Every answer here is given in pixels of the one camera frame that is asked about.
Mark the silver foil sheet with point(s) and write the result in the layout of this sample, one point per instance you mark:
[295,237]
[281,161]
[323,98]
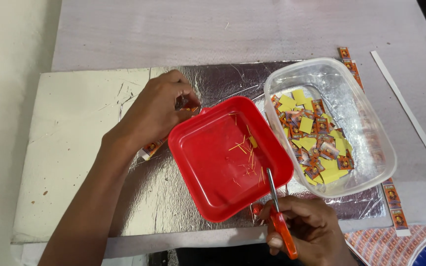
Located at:
[87,111]

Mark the red plastic tray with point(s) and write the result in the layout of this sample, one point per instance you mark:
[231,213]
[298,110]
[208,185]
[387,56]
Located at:
[205,166]

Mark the clear plastic container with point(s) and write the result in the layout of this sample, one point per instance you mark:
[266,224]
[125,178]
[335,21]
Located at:
[364,122]

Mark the sheet of printed labels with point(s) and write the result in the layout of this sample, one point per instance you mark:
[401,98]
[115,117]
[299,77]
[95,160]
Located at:
[383,245]

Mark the pile of cut labels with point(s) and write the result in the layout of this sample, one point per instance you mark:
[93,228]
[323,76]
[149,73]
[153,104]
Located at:
[316,144]

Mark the printed orange label strip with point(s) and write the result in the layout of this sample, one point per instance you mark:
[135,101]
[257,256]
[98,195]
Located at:
[153,147]

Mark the yellow paper trimmings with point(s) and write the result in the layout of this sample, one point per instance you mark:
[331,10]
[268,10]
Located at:
[248,155]

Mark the long printed label strip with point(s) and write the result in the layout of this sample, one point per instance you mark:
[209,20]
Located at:
[398,210]

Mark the person's right hand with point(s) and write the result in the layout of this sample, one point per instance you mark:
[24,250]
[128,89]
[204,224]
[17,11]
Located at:
[313,232]

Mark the white paper strip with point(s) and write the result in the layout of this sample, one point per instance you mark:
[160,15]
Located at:
[409,114]

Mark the person's left hand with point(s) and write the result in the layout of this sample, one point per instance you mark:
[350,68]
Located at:
[150,111]

